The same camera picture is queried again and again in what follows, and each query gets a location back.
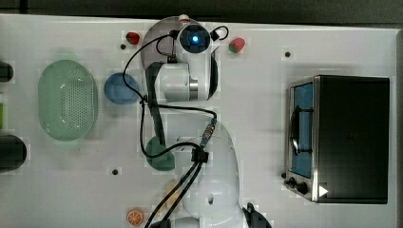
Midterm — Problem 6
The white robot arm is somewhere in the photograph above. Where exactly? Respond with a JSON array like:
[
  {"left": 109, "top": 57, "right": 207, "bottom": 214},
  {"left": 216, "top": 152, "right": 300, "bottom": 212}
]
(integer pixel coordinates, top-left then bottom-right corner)
[{"left": 142, "top": 19, "right": 272, "bottom": 228}]

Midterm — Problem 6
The grey round plate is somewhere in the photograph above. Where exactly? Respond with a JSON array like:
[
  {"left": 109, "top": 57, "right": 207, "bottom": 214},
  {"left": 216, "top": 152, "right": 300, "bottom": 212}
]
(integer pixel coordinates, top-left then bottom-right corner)
[{"left": 141, "top": 14, "right": 222, "bottom": 101}]

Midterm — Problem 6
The pink strawberry toy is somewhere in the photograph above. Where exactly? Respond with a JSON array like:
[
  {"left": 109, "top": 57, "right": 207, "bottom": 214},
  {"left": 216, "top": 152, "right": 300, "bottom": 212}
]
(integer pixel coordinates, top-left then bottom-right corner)
[{"left": 228, "top": 38, "right": 245, "bottom": 53}]

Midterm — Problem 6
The blue plastic bowl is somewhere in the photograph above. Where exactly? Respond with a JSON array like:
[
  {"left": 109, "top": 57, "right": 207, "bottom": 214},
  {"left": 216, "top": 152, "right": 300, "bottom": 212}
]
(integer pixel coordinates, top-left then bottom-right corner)
[{"left": 104, "top": 72, "right": 139, "bottom": 105}]

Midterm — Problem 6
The plush banana toy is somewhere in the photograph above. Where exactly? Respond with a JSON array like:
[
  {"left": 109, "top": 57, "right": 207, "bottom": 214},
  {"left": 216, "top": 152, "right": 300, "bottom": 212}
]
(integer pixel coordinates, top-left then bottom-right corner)
[{"left": 158, "top": 180, "right": 184, "bottom": 217}]

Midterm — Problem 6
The dark red strawberry toy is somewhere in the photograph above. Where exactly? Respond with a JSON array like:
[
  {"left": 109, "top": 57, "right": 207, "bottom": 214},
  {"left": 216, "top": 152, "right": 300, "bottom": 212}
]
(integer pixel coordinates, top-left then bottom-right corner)
[{"left": 125, "top": 32, "right": 140, "bottom": 45}]

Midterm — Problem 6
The orange slice toy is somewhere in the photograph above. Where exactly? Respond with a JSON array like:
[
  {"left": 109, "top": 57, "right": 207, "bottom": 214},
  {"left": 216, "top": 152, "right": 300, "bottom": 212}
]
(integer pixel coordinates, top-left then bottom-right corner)
[{"left": 126, "top": 208, "right": 144, "bottom": 226}]

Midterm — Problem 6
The green perforated colander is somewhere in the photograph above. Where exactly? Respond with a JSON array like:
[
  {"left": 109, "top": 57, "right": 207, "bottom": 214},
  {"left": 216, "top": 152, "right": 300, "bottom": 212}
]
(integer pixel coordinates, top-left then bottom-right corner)
[{"left": 38, "top": 53, "right": 98, "bottom": 148}]

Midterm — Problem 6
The silver toaster oven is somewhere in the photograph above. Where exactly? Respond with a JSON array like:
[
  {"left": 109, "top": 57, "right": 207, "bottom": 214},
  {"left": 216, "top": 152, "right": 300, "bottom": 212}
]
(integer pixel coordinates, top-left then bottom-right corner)
[{"left": 282, "top": 75, "right": 391, "bottom": 204}]

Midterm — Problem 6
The large black pot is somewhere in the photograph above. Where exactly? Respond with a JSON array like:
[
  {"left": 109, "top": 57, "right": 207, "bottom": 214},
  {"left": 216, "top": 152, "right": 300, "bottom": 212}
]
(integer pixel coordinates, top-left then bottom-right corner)
[{"left": 0, "top": 135, "right": 27, "bottom": 173}]

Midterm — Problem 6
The small black pot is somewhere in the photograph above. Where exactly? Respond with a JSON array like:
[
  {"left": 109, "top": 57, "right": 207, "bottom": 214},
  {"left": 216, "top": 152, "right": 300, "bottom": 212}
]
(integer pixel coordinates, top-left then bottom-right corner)
[{"left": 0, "top": 61, "right": 14, "bottom": 83}]

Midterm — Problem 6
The green bottle white cap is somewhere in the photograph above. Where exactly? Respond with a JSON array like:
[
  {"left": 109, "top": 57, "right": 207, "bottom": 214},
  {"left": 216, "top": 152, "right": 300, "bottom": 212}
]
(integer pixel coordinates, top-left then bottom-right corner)
[{"left": 0, "top": 93, "right": 4, "bottom": 129}]

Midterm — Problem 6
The green mug with handle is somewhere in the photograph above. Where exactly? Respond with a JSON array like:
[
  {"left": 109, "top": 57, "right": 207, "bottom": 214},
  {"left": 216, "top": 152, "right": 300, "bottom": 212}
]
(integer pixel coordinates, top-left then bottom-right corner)
[{"left": 145, "top": 137, "right": 175, "bottom": 171}]

